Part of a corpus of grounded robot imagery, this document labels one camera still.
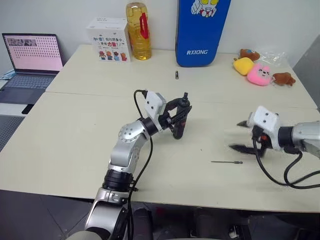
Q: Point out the thin metal screwdriver bit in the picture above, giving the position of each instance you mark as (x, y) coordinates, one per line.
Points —
(226, 162)

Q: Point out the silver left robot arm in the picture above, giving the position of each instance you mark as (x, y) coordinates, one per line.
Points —
(126, 147)

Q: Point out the yellow cooking oil bottle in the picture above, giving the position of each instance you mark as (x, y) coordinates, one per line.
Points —
(138, 35)

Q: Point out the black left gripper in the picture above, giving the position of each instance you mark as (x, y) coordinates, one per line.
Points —
(165, 120)

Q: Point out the small brown plush toy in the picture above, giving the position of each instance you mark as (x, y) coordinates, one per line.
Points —
(283, 78)

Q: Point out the small dark bit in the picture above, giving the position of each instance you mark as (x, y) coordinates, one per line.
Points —
(176, 74)

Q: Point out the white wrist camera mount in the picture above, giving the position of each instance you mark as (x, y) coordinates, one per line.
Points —
(266, 122)
(153, 107)

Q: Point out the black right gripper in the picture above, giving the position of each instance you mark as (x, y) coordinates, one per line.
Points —
(261, 140)

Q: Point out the blue cartoon print case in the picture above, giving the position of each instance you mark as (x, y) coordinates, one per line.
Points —
(201, 35)

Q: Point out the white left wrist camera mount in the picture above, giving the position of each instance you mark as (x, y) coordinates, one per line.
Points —
(153, 107)

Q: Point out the brown bear plush toy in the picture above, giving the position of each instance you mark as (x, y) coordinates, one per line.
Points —
(248, 53)

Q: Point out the open grey laptop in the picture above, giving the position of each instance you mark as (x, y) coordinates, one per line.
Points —
(30, 67)

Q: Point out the pink plush toy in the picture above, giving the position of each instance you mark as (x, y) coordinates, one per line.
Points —
(260, 74)

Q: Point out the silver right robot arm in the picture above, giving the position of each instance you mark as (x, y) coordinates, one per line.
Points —
(303, 136)

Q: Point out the grey robot torso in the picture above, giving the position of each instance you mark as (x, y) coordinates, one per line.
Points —
(86, 236)

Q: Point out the yellow plush toy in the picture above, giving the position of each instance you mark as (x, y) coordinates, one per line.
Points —
(243, 65)

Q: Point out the white printed cardboard box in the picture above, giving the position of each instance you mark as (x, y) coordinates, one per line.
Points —
(110, 41)

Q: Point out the clear plastic bag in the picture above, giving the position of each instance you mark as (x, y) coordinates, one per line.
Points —
(275, 57)

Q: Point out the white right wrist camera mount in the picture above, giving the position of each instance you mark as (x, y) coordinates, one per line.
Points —
(266, 122)

